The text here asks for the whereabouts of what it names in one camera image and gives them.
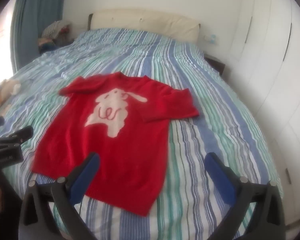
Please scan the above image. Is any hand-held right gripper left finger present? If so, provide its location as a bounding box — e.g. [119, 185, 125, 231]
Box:
[20, 152, 100, 240]

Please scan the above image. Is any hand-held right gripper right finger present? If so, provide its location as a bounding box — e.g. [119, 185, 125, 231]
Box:
[205, 152, 287, 240]

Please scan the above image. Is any red towel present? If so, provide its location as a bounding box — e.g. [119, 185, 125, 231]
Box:
[31, 71, 200, 217]

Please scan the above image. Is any pile of clothes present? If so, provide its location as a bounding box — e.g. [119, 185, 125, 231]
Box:
[39, 20, 73, 54]

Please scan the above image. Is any beige cloth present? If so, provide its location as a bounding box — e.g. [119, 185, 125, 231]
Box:
[0, 79, 22, 112]

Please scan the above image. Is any striped bedspread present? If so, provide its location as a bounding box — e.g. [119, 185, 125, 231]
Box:
[0, 28, 283, 240]

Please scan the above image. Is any blue curtain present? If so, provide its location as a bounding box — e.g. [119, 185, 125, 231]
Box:
[11, 0, 68, 73]

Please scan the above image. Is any white wardrobe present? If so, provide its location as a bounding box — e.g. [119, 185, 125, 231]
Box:
[225, 0, 300, 230]

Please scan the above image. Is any dark nightstand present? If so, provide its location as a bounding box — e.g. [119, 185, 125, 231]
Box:
[204, 55, 226, 76]

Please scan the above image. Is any cream padded headboard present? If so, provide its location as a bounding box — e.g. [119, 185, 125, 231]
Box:
[87, 10, 201, 43]

